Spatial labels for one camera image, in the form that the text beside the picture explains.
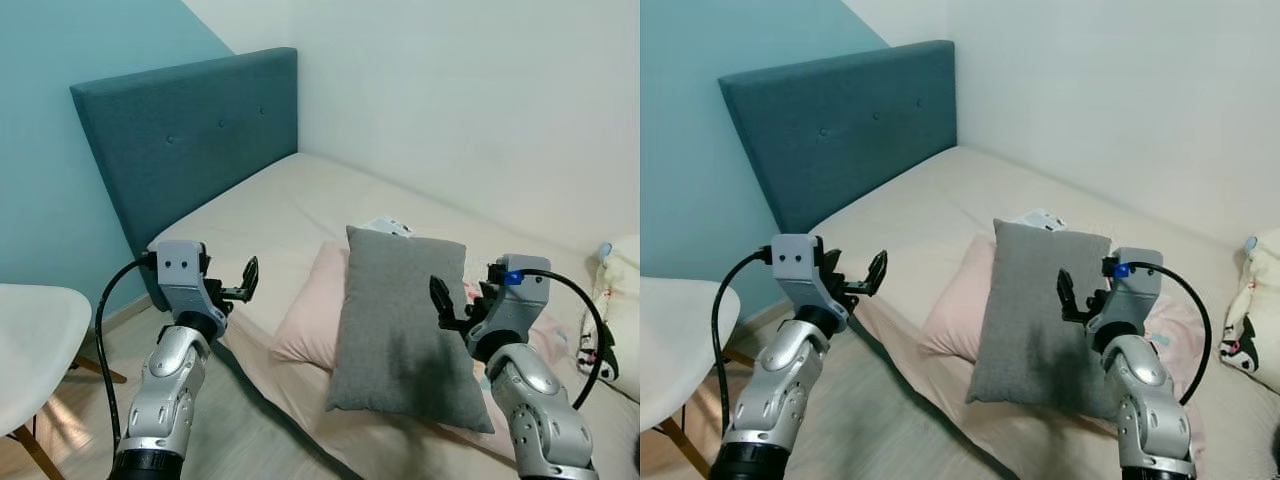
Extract grey pillow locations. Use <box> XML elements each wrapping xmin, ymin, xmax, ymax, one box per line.
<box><xmin>965</xmin><ymin>218</ymin><xmax>1128</xmax><ymax>423</ymax></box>
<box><xmin>325</xmin><ymin>225</ymin><xmax>497</xmax><ymax>435</ymax></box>

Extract pink pillow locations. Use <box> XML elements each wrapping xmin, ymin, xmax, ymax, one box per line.
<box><xmin>920</xmin><ymin>235</ymin><xmax>1208</xmax><ymax>456</ymax></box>
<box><xmin>270</xmin><ymin>240</ymin><xmax>574</xmax><ymax>374</ymax></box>

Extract white chair with wooden legs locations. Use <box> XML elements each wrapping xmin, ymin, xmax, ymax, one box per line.
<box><xmin>640</xmin><ymin>275</ymin><xmax>758</xmax><ymax>480</ymax></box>
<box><xmin>0</xmin><ymin>284</ymin><xmax>129</xmax><ymax>480</ymax></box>

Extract small white pack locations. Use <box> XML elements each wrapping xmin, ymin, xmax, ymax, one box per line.
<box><xmin>1010</xmin><ymin>208</ymin><xmax>1067</xmax><ymax>234</ymax></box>
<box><xmin>360</xmin><ymin>216</ymin><xmax>417</xmax><ymax>240</ymax></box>

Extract beige bed mattress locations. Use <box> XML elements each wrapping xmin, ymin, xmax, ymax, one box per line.
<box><xmin>145</xmin><ymin>152</ymin><xmax>641</xmax><ymax>480</ymax></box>
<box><xmin>798</xmin><ymin>145</ymin><xmax>1280</xmax><ymax>480</ymax></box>

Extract blue-grey fabric headboard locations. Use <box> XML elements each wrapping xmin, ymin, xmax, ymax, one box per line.
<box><xmin>70</xmin><ymin>47</ymin><xmax>299</xmax><ymax>303</ymax></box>
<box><xmin>718</xmin><ymin>40</ymin><xmax>958</xmax><ymax>299</ymax></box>

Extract white plush toy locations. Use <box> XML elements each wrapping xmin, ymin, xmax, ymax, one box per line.
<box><xmin>1221</xmin><ymin>227</ymin><xmax>1280</xmax><ymax>407</ymax></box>
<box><xmin>578</xmin><ymin>235</ymin><xmax>641</xmax><ymax>403</ymax></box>

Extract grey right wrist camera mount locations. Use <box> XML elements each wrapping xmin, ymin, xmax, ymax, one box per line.
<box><xmin>486</xmin><ymin>255</ymin><xmax>552</xmax><ymax>343</ymax></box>
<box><xmin>1092</xmin><ymin>247</ymin><xmax>1164</xmax><ymax>337</ymax></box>

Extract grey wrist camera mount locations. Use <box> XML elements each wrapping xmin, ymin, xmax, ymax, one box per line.
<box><xmin>770</xmin><ymin>233</ymin><xmax>851</xmax><ymax>313</ymax></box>
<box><xmin>148</xmin><ymin>240</ymin><xmax>237</xmax><ymax>317</ymax></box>
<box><xmin>1092</xmin><ymin>247</ymin><xmax>1164</xmax><ymax>337</ymax></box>
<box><xmin>486</xmin><ymin>255</ymin><xmax>552</xmax><ymax>343</ymax></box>

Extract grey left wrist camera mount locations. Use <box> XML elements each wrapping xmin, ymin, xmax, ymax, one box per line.
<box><xmin>148</xmin><ymin>240</ymin><xmax>237</xmax><ymax>317</ymax></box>
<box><xmin>770</xmin><ymin>233</ymin><xmax>851</xmax><ymax>313</ymax></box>

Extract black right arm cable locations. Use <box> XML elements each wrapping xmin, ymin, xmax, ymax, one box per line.
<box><xmin>503</xmin><ymin>267</ymin><xmax>610</xmax><ymax>409</ymax></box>
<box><xmin>1118</xmin><ymin>260</ymin><xmax>1214</xmax><ymax>407</ymax></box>

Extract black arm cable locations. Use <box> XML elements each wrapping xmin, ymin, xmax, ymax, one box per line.
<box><xmin>503</xmin><ymin>267</ymin><xmax>610</xmax><ymax>409</ymax></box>
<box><xmin>711</xmin><ymin>247</ymin><xmax>779</xmax><ymax>441</ymax></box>
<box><xmin>1118</xmin><ymin>260</ymin><xmax>1214</xmax><ymax>407</ymax></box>
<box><xmin>95</xmin><ymin>255</ymin><xmax>159</xmax><ymax>456</ymax></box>

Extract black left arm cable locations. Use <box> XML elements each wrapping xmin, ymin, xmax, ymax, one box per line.
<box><xmin>711</xmin><ymin>247</ymin><xmax>779</xmax><ymax>441</ymax></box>
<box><xmin>95</xmin><ymin>255</ymin><xmax>159</xmax><ymax>456</ymax></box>

